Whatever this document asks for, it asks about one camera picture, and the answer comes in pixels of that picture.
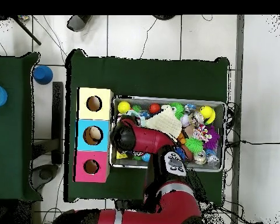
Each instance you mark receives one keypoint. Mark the silver crushed soda can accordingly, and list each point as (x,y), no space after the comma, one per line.
(199,157)

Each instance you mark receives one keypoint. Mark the red robot arm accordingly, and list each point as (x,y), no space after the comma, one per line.
(151,140)

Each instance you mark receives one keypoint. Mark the wooden box with three holes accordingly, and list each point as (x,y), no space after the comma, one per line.
(93,136)

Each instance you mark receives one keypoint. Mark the red orange ball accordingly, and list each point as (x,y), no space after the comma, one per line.
(154,108)

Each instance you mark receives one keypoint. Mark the plain yellow ball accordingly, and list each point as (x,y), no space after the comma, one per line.
(124,107)

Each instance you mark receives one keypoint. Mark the cream waffle cloth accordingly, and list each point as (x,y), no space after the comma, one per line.
(165,122)

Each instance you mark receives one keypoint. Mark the green furry toy with eyes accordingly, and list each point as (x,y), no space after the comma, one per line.
(178,109)

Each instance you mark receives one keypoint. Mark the yellow smiley ball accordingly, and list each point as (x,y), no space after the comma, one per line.
(206,112)

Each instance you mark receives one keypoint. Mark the purple spiky monster toy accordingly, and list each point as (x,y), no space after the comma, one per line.
(212,137)

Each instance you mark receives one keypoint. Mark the black upright panel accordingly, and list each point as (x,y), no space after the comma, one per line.
(57,121)

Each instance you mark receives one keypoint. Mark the dark stand base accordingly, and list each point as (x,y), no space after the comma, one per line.
(45,173)

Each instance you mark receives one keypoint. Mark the blue plastic cup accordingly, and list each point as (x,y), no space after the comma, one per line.
(43,74)

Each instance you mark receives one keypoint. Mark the black round base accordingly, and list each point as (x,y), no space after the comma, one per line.
(163,17)

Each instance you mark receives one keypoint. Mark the person's foot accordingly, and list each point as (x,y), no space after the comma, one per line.
(77,23)

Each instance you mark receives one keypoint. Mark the dark green side table cloth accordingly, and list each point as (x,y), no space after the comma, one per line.
(11,163)

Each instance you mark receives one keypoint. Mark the black tripod leg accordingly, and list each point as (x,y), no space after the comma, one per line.
(28,31)

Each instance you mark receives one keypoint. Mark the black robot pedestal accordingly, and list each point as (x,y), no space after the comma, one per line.
(128,204)

